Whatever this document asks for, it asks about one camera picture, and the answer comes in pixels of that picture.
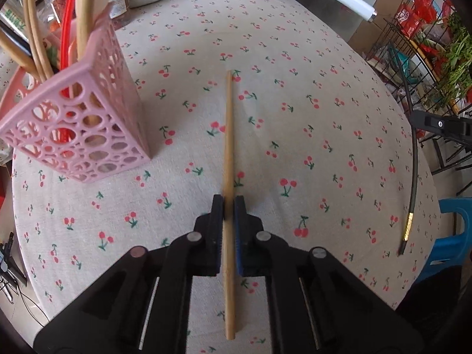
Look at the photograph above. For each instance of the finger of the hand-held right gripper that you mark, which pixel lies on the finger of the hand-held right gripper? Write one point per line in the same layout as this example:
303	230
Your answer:
442	125

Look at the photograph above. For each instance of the thin bamboo chopstick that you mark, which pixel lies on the thin bamboo chopstick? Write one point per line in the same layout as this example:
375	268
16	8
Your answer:
85	11
29	25
38	44

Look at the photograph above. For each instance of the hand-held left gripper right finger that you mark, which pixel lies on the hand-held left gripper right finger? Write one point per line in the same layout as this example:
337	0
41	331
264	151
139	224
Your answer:
239	243

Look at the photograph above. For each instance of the green leafy vegetables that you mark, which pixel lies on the green leafy vegetables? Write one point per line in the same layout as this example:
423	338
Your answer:
455	62

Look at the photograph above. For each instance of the pink perforated plastic basket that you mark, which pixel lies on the pink perforated plastic basket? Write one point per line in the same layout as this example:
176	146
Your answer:
107	92

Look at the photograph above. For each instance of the red snack packet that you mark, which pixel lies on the red snack packet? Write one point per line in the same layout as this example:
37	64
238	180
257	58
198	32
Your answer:
407	18

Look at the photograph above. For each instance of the plain black chopstick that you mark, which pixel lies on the plain black chopstick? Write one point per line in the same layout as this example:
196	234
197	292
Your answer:
14	40

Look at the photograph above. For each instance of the cherry print tablecloth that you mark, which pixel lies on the cherry print tablecloth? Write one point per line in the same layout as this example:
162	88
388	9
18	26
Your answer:
313	191

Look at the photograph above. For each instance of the light wooden chopstick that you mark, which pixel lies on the light wooden chopstick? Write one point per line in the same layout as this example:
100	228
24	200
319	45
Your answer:
228	136
18	55

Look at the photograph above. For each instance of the black chopstick with gold end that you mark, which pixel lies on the black chopstick with gold end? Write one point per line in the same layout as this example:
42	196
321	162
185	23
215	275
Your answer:
413	177

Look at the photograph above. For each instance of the blue plastic stool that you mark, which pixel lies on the blue plastic stool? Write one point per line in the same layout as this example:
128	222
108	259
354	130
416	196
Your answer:
446	254

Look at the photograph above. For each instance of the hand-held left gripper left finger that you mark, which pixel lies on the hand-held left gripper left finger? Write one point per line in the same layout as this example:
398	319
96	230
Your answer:
217	228

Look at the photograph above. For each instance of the paper-wrapped bamboo chopsticks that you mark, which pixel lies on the paper-wrapped bamboo chopsticks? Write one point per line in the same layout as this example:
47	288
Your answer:
13	22

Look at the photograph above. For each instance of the glass jar of red berries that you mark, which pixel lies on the glass jar of red berries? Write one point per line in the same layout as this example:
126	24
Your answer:
55	3

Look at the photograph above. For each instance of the cardboard box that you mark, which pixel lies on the cardboard box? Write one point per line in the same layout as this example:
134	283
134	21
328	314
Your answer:
383	11

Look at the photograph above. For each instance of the red plastic spoon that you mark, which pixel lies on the red plastic spoon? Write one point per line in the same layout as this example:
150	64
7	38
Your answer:
68	25

